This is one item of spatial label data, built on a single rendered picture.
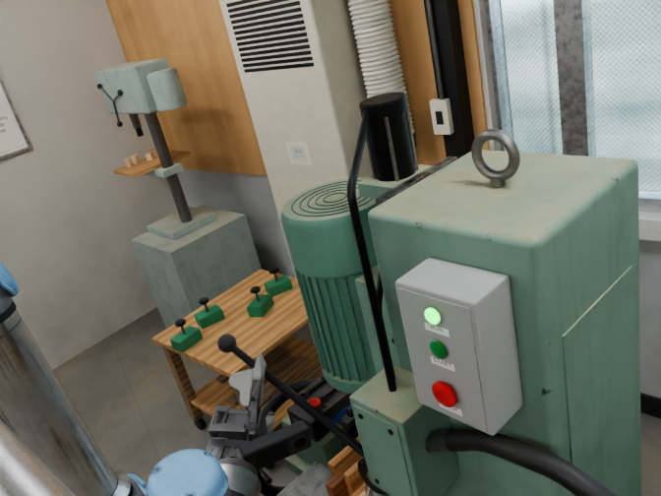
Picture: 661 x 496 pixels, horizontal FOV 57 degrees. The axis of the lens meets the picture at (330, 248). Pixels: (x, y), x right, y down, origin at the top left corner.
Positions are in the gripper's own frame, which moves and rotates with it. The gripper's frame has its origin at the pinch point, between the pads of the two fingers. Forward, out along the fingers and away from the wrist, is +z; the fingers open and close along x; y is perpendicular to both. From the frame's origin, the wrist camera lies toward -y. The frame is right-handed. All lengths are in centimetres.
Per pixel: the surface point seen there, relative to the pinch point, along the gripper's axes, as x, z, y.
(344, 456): 14.9, -3.8, -13.0
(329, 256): -31.4, -5.2, -13.5
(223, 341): -6.9, 3.2, 8.2
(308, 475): 23.1, -2.6, -5.3
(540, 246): -48, -28, -36
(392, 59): -13, 149, -21
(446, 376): -34, -30, -28
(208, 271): 101, 173, 78
